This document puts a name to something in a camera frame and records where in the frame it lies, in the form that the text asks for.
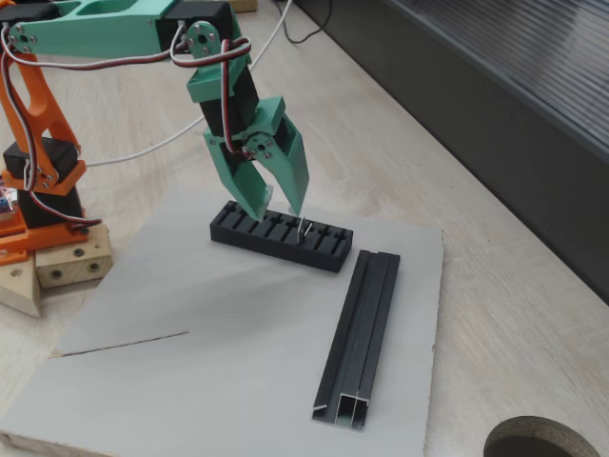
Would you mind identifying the wooden block with screws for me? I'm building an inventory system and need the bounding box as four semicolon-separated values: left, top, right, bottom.
34;222;113;289

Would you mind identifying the grey board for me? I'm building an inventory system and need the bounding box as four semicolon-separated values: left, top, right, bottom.
0;186;445;457

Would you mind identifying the ribbed translucent window panel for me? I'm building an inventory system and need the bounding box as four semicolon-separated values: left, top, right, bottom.
408;0;609;140

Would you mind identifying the white cable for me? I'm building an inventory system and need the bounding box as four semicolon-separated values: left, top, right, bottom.
87;0;294;169

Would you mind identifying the black slotted holder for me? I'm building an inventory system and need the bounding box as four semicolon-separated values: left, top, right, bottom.
209;200;355;274

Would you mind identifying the black cable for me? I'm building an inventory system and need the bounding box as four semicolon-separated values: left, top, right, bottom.
272;0;333;46

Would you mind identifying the small metal bracket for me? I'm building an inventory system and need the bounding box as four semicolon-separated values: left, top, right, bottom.
295;215;314;247

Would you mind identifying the small pink circuit board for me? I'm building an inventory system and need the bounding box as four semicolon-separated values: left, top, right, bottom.
0;173;21;221

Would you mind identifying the dark grey window frame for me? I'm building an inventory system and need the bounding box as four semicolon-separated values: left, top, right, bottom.
293;0;609;307

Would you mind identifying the red white black servo wire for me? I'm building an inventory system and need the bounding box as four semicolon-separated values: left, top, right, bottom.
26;188;104;236

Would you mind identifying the triangular wooden wedge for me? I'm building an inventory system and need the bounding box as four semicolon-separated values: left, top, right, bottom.
0;250;44;319

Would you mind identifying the dark aluminium profile rail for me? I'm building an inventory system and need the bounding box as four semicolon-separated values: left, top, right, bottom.
311;248;402;432

